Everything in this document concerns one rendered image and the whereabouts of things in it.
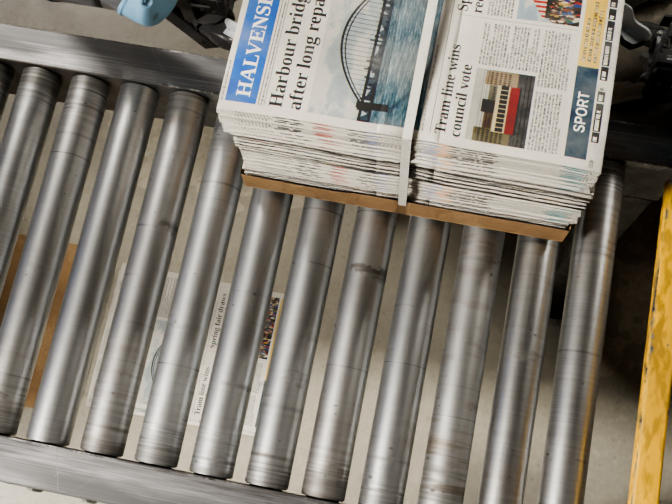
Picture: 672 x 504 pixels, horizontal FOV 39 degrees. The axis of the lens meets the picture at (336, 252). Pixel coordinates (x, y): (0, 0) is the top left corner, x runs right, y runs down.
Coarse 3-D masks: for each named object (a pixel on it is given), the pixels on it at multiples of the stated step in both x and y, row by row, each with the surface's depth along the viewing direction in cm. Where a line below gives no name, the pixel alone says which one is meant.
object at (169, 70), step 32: (0, 32) 120; (32, 32) 120; (32, 64) 119; (64, 64) 118; (96, 64) 118; (128, 64) 118; (160, 64) 118; (192, 64) 118; (224, 64) 117; (64, 96) 128; (160, 96) 121; (608, 128) 113; (640, 128) 113; (640, 160) 112; (640, 192) 121
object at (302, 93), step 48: (288, 0) 93; (336, 0) 93; (384, 0) 93; (240, 48) 92; (288, 48) 92; (336, 48) 92; (384, 48) 92; (240, 96) 91; (288, 96) 91; (336, 96) 90; (240, 144) 100; (288, 144) 97; (336, 144) 94
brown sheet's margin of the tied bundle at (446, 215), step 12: (432, 216) 109; (444, 216) 108; (456, 216) 107; (468, 216) 106; (480, 216) 105; (492, 228) 109; (504, 228) 108; (516, 228) 107; (528, 228) 106; (540, 228) 105; (552, 228) 105
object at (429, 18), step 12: (432, 0) 91; (432, 12) 91; (432, 24) 91; (420, 48) 90; (420, 60) 90; (420, 72) 90; (420, 84) 89; (408, 108) 89; (408, 120) 89; (408, 132) 89
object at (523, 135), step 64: (512, 0) 92; (576, 0) 92; (512, 64) 91; (576, 64) 90; (448, 128) 89; (512, 128) 89; (576, 128) 88; (448, 192) 101; (512, 192) 97; (576, 192) 93
